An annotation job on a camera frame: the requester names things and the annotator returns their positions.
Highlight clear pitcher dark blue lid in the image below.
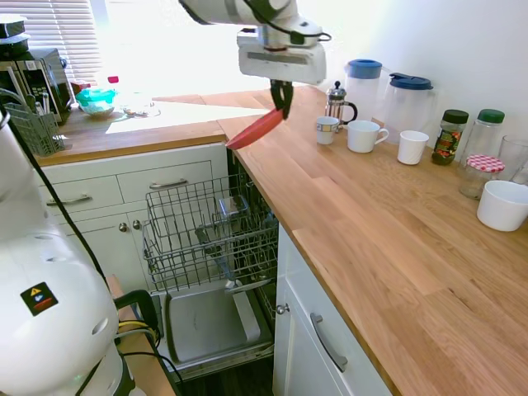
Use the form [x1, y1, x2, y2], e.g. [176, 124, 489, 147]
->
[383, 73, 437, 144]

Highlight white window blinds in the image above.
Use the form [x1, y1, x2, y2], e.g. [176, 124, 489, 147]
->
[0, 0, 103, 90]

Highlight metal drawer handle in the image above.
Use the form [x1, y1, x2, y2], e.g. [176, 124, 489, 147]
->
[45, 194, 93, 207]
[148, 178, 189, 191]

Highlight grey dishwasher door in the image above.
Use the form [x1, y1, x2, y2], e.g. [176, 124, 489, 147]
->
[158, 283, 276, 375]

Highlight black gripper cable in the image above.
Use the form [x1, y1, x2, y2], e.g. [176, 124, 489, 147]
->
[242, 0, 332, 45]

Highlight white ceramic bowl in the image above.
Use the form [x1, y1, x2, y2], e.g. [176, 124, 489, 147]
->
[476, 179, 528, 233]

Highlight yellow cable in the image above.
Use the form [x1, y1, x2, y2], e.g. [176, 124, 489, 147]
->
[117, 320, 160, 342]

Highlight stainless steel toaster oven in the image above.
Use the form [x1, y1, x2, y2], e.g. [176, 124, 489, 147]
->
[0, 48, 70, 125]

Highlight glass french press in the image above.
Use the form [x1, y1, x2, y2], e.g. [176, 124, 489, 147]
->
[324, 80, 359, 134]

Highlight clear glass tumbler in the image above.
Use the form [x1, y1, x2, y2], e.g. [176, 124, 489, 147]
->
[498, 134, 528, 186]

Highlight white handleless cup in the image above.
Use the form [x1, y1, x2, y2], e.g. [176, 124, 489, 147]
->
[397, 130, 431, 166]

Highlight clear jar green lid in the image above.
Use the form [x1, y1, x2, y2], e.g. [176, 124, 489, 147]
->
[469, 108, 506, 166]

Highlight small patterned mug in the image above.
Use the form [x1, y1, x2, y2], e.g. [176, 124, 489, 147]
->
[316, 115, 342, 146]

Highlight large white mug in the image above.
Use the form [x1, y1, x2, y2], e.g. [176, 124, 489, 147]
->
[346, 120, 390, 154]

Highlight wire dishwasher rack with glass container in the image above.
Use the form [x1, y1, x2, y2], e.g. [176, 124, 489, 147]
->
[145, 172, 274, 265]

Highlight black clamp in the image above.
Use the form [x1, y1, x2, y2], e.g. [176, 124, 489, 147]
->
[114, 289, 161, 344]

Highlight clear glass container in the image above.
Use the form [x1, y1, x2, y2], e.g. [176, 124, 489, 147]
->
[217, 195, 251, 220]

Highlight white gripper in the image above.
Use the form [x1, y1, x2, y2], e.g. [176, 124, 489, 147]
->
[236, 26, 328, 120]

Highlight wire dishwasher rack with utensils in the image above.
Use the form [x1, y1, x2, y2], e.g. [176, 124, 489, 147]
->
[142, 212, 281, 293]

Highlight grey cutlery basket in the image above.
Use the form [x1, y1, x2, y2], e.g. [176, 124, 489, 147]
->
[2, 101, 67, 158]

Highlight spice jar black lid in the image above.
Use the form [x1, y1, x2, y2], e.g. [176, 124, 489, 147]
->
[431, 109, 470, 167]

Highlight metal cabinet door handle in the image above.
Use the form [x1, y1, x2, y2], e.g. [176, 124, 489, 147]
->
[309, 312, 349, 374]

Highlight clear pitcher round blue lid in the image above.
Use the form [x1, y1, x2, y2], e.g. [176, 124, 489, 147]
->
[344, 59, 385, 121]

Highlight black white appliance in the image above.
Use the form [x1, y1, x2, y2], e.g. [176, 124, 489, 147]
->
[0, 14, 32, 64]

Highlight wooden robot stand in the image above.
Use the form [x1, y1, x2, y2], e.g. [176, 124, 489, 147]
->
[106, 274, 179, 396]

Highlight clear glass dish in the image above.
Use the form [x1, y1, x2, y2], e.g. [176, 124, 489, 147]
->
[119, 97, 163, 120]

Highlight glass jar red checkered lid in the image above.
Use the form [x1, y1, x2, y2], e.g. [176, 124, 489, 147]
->
[458, 153, 507, 201]

